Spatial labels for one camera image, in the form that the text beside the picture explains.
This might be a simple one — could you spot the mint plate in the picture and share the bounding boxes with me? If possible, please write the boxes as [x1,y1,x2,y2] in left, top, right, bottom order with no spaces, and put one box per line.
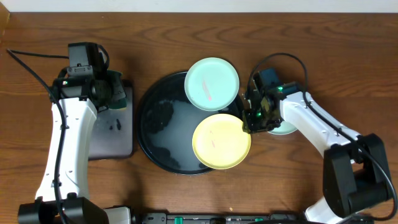
[269,121,297,135]
[184,57,239,111]

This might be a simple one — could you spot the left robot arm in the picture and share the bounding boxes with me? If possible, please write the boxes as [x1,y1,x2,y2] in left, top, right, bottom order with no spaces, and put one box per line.
[17,67,132,223]

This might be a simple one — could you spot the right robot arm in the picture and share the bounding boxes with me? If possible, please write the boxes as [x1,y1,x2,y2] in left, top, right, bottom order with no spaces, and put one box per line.
[243,81,397,223]

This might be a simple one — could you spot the green yellow sponge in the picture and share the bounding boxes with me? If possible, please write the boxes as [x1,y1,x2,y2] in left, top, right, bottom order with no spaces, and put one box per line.
[107,70,127,110]

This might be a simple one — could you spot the yellow plate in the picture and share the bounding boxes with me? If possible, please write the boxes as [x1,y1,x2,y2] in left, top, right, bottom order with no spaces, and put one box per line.
[192,114,251,169]

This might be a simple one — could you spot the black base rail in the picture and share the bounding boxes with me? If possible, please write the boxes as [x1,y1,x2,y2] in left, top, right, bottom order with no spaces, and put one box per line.
[131,212,306,224]

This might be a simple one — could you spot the round black tray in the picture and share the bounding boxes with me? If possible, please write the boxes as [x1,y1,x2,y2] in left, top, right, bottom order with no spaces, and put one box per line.
[136,72,243,175]

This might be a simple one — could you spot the mint plate top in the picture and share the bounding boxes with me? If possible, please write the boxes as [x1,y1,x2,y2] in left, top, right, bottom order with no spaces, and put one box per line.
[184,57,239,111]

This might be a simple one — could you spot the rectangular black tray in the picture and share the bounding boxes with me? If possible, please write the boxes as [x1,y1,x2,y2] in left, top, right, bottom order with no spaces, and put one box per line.
[88,80,134,161]

